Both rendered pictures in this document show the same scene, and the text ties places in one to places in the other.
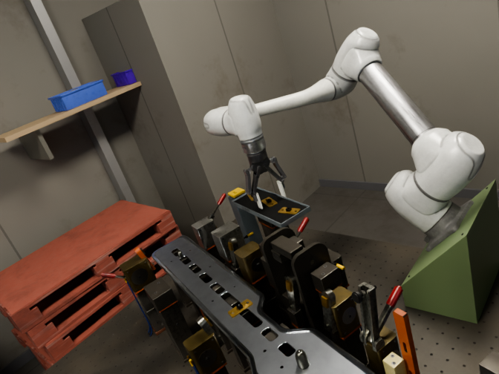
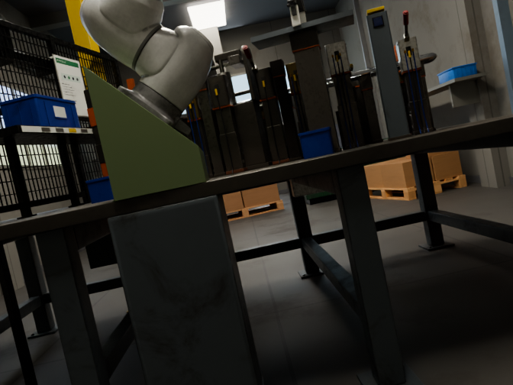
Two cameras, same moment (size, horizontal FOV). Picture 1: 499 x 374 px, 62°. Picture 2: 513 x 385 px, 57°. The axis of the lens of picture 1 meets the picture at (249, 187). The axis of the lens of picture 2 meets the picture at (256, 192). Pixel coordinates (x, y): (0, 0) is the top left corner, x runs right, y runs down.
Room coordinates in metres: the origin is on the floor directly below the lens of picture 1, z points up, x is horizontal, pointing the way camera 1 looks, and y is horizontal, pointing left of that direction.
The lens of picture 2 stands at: (2.36, -1.58, 0.72)
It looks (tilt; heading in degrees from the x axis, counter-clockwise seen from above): 3 degrees down; 129
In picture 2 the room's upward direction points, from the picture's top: 12 degrees counter-clockwise
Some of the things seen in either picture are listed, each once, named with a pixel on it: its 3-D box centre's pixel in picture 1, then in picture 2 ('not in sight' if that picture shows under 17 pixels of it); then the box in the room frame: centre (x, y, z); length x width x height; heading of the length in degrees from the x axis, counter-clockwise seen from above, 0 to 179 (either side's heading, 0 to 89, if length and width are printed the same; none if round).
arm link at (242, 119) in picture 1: (242, 116); not in sight; (1.52, -0.06, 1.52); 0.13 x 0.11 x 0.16; 36
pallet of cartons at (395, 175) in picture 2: not in sight; (405, 164); (0.30, 3.85, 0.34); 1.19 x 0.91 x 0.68; 130
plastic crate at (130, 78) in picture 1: (136, 73); not in sight; (3.52, 0.55, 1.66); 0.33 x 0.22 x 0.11; 130
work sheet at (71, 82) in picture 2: not in sight; (71, 87); (0.18, -0.18, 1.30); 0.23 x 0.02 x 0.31; 115
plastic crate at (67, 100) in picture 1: (78, 96); not in sight; (3.19, 0.95, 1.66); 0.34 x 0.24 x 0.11; 130
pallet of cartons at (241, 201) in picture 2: not in sight; (239, 192); (-2.22, 3.71, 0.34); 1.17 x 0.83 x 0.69; 41
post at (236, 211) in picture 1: (252, 235); (388, 77); (1.73, 0.06, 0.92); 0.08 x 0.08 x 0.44; 25
